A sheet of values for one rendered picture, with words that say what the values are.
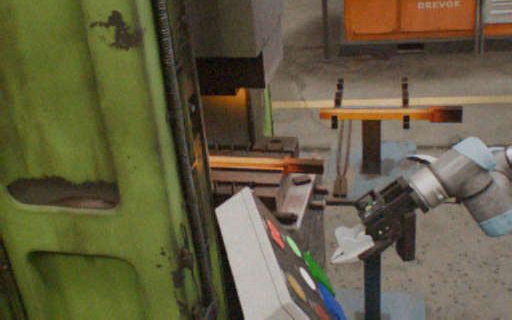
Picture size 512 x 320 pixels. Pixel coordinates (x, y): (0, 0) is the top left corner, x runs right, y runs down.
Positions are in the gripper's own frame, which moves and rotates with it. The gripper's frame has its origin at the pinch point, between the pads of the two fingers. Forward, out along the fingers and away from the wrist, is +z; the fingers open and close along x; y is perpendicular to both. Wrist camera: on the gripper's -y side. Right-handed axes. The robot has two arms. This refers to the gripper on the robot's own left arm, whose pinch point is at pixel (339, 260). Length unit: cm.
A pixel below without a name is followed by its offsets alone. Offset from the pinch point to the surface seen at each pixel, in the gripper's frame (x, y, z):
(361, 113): -70, -18, -23
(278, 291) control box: 24.0, 22.5, 6.5
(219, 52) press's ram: -34, 37, -4
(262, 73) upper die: -35.4, 26.7, -8.6
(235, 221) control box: 1.0, 22.4, 9.9
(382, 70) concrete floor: -324, -157, -63
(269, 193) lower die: -37.1, -1.4, 8.4
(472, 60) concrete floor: -316, -189, -120
